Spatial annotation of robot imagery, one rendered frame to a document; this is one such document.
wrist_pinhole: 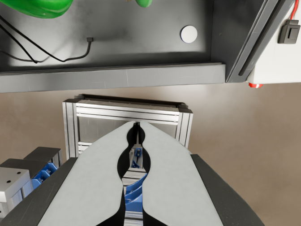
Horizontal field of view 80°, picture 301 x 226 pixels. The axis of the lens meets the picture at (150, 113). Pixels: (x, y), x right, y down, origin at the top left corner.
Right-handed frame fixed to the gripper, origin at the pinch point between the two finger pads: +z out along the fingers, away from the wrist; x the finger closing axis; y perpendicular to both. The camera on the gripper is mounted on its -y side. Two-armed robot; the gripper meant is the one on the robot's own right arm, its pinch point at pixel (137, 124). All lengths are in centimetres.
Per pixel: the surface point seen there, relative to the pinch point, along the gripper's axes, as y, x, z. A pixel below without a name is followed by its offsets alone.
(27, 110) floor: 59, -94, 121
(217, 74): 3.9, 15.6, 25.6
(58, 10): -7.2, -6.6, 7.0
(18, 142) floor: 87, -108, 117
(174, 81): 5.5, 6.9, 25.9
